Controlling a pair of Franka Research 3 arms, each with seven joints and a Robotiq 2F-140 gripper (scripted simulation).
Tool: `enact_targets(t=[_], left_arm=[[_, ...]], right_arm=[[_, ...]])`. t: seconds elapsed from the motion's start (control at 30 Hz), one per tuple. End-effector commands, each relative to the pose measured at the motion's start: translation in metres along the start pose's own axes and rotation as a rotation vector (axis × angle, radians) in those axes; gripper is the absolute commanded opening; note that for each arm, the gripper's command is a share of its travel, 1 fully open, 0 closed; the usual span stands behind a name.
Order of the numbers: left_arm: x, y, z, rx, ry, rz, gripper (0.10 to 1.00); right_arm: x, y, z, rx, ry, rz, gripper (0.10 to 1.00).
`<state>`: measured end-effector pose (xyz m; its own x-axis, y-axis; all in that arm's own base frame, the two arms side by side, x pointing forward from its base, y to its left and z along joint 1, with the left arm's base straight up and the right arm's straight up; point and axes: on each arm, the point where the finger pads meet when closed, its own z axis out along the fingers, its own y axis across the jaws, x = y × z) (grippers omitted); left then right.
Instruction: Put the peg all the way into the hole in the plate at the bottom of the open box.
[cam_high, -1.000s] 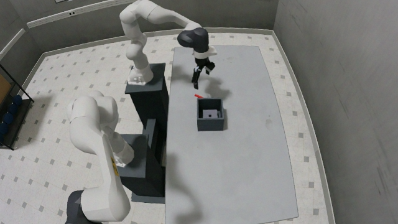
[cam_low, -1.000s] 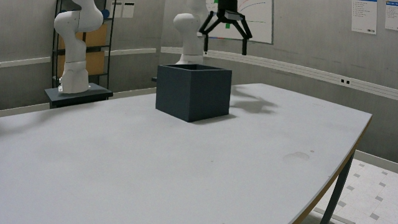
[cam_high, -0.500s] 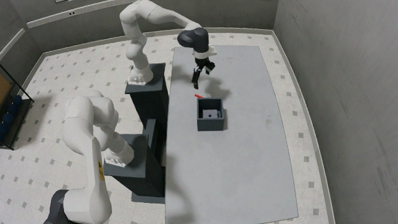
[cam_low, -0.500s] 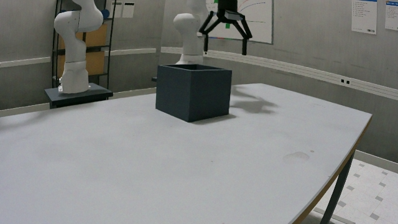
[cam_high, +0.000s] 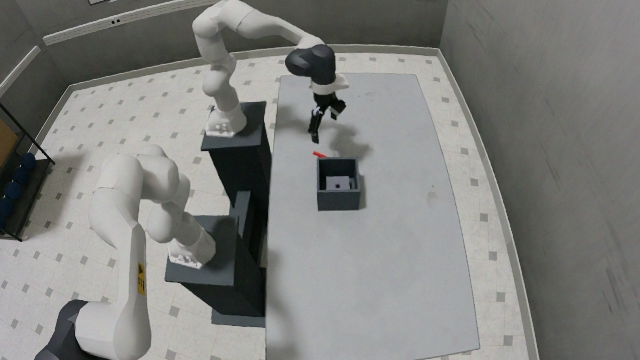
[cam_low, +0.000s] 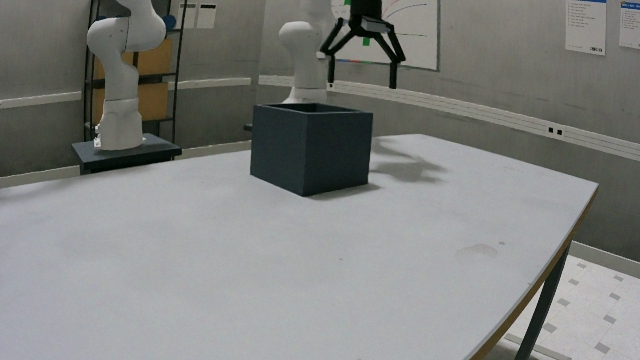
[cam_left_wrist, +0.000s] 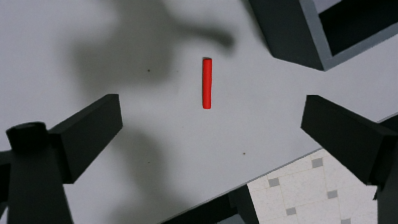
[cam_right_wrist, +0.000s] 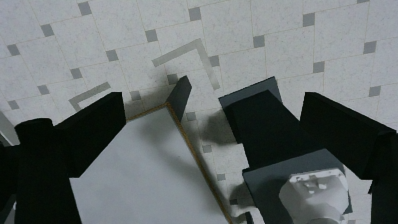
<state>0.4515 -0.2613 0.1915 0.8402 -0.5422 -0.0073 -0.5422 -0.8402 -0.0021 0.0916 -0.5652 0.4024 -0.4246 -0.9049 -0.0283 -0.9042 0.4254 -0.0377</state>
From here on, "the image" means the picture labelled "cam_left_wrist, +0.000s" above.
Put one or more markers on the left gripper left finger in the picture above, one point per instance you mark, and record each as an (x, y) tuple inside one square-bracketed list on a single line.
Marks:
[(31, 187)]

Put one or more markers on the red cylindrical peg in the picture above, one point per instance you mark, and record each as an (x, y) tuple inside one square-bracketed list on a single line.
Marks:
[(207, 83)]

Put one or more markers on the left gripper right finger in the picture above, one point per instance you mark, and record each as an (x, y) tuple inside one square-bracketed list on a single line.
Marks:
[(365, 148)]

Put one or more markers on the white flat plate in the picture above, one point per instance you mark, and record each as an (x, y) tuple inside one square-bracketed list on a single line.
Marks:
[(322, 5)]

